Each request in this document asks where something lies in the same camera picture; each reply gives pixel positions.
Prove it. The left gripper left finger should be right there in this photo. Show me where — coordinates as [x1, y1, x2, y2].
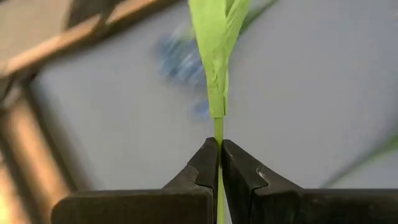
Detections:
[50, 137, 220, 224]

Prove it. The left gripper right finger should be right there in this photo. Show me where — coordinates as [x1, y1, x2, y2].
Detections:
[221, 139, 398, 224]

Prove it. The blue artificial flower bunch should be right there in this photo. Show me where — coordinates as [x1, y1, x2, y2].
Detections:
[154, 0, 280, 121]

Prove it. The yellow artificial tulip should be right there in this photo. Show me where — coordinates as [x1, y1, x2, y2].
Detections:
[188, 0, 251, 224]

